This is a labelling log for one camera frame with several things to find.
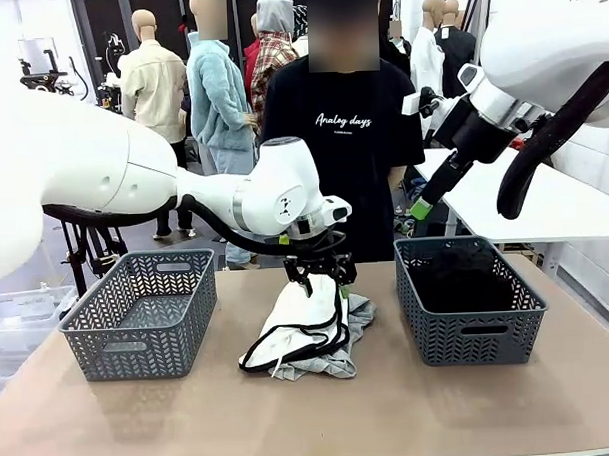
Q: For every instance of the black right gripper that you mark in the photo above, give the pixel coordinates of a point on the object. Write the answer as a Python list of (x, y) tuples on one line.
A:
[(476, 134)]

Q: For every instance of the person's left forearm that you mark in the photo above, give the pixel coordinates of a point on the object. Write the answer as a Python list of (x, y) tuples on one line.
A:
[(398, 177)]

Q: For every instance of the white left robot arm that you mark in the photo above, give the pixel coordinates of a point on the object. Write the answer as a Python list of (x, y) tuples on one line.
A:
[(82, 161)]

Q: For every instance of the mannequin in black shirt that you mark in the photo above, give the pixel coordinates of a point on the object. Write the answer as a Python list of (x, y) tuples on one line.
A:
[(453, 57)]

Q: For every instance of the mannequin in white shirt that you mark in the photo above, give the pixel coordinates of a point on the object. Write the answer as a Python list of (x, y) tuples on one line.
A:
[(424, 69)]

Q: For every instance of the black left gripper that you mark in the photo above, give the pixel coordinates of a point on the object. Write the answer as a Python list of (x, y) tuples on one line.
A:
[(320, 250)]

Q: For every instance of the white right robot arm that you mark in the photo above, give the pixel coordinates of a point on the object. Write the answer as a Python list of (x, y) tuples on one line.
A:
[(543, 39)]

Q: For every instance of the mannequin in cream jacket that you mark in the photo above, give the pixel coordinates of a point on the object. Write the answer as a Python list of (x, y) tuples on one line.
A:
[(154, 83)]

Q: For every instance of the grey garment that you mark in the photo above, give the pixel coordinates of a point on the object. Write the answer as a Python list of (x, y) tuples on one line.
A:
[(360, 311)]

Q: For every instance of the mannequin in plaid shirt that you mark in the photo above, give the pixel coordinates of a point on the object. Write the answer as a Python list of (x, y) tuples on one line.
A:
[(274, 64)]

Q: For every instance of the white garment with black trim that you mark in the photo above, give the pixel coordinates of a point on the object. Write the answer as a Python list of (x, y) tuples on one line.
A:
[(293, 323)]

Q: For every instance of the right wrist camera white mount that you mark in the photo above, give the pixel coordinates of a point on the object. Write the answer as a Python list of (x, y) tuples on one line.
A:
[(430, 103)]

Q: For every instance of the mannequin in light blue fleece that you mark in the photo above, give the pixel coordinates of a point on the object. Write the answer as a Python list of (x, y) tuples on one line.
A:
[(215, 101)]

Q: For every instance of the grey woven plastic basket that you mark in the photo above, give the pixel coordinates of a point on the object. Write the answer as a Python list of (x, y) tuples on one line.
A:
[(478, 342), (139, 359)]

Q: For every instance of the clear plastic storage bin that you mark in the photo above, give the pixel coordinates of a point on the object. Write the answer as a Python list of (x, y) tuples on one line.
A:
[(22, 318)]

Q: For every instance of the white table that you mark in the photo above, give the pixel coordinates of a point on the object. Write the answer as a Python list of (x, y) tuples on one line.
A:
[(559, 209)]

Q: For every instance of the person in black t-shirt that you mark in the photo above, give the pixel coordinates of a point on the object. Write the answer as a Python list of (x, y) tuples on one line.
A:
[(353, 176)]

